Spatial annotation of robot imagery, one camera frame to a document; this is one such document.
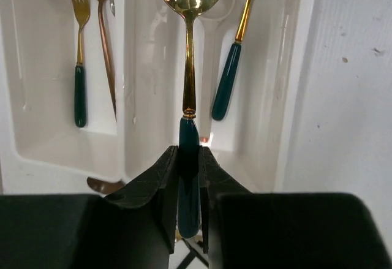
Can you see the white bin far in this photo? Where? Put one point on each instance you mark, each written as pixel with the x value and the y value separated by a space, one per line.
pixel 38 57

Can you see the gold fork green handle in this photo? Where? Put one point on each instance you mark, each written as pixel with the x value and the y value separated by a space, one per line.
pixel 82 13

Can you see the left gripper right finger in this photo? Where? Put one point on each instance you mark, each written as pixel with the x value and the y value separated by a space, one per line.
pixel 242 229

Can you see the rose gold fork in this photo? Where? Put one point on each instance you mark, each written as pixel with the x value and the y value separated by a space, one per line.
pixel 107 53

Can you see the white bin near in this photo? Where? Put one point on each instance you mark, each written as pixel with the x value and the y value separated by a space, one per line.
pixel 251 142

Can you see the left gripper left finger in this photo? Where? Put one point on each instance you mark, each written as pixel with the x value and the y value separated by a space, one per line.
pixel 133 227

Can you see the white bin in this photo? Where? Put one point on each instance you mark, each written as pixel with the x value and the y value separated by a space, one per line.
pixel 38 57
pixel 251 142

